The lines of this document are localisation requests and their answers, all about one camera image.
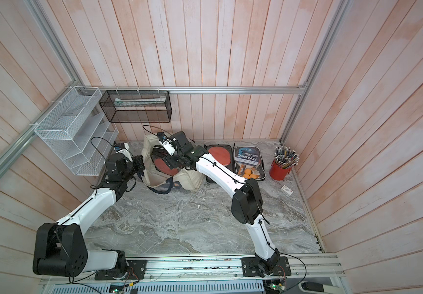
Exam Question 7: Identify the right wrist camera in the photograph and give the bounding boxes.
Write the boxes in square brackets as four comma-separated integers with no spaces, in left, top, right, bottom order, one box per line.
[157,132,175,156]

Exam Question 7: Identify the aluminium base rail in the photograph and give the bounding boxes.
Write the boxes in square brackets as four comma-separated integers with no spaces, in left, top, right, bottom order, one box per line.
[36,253,351,294]

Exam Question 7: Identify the white wire mesh shelf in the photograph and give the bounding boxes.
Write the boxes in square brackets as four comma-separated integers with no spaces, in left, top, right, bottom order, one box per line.
[35,87,118,176]

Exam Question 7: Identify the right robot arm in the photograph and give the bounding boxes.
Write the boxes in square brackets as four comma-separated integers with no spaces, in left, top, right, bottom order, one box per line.
[157,131,281,277]

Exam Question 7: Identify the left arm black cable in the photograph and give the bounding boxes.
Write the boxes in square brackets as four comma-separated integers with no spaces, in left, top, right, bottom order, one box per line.
[89,136,118,162]

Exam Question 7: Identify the bundle of pencils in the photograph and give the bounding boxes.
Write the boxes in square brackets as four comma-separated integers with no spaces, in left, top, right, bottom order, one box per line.
[274,145,300,169]

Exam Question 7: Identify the blue Deerway paddle case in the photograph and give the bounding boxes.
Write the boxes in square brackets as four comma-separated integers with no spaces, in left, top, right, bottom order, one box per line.
[234,147,266,181]

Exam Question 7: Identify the small white card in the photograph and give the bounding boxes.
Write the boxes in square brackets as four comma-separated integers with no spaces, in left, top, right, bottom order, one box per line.
[281,186,294,196]

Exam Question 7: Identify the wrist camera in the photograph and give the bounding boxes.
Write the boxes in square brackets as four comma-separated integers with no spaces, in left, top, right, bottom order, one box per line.
[113,143,133,162]
[157,132,175,156]

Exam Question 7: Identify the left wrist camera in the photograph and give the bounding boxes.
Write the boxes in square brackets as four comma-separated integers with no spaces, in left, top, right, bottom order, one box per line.
[113,143,133,162]

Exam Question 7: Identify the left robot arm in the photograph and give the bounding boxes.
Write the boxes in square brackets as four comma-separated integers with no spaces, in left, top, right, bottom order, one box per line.
[33,153,145,279]

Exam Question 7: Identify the cream canvas tote bag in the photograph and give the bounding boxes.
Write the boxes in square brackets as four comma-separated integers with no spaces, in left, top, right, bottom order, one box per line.
[138,135,205,195]

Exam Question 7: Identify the red pencil cup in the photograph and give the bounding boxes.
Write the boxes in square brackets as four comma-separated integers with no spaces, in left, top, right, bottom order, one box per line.
[269,160,292,181]

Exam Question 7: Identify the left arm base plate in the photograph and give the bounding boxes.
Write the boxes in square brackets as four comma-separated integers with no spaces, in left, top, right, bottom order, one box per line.
[95,260,147,281]

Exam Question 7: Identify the black mesh wall basket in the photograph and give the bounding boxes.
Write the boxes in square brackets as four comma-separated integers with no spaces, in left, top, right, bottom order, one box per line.
[100,89,172,123]

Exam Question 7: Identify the horizontal aluminium frame bar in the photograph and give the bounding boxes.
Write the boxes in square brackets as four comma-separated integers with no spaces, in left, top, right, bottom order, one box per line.
[82,86,307,95]

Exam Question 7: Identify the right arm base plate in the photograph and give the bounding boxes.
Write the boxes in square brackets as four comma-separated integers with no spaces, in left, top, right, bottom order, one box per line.
[241,257,291,278]

